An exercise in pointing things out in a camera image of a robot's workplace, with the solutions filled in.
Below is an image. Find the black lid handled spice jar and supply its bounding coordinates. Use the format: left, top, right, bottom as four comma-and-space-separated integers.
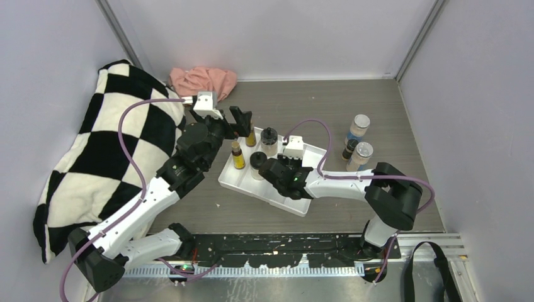
249, 151, 268, 181

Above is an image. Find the black white checkered blanket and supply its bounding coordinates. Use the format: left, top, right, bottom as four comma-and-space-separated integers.
33, 59, 186, 264

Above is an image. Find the small taped black cap bottle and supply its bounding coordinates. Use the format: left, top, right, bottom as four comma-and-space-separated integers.
341, 138, 359, 161

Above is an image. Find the silver lid blue label jar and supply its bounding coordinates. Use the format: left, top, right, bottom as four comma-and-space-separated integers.
346, 142, 373, 172

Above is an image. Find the yellow label bottle taped cap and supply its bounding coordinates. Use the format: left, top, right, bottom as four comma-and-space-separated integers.
231, 141, 246, 170

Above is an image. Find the pink crumpled cloth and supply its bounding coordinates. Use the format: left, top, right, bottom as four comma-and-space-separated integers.
169, 67, 237, 101

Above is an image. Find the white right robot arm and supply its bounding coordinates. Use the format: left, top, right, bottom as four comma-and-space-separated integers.
259, 157, 423, 259

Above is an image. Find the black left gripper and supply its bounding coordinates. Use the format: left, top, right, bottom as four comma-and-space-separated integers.
190, 106, 250, 169

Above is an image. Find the taped black lid spice jar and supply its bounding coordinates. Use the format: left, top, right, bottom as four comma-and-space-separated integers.
260, 127, 278, 157

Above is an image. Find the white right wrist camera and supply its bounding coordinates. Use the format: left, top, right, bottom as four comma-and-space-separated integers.
282, 135, 304, 160

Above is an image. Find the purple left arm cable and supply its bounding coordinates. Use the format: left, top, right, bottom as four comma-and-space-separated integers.
59, 97, 197, 302

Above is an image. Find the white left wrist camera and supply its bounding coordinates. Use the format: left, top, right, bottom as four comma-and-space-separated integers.
183, 91, 224, 120

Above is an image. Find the silver lid peppercorn jar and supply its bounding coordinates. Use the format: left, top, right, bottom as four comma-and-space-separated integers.
344, 114, 370, 144

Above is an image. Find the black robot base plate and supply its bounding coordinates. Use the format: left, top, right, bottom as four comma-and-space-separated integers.
153, 232, 401, 269

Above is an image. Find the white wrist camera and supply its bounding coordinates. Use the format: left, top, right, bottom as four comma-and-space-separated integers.
183, 91, 224, 120
282, 135, 304, 160

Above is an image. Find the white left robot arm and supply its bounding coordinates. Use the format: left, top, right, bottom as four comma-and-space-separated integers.
68, 106, 253, 293

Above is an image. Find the white divided organizer tray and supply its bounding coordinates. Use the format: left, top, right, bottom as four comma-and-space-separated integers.
218, 127, 311, 217

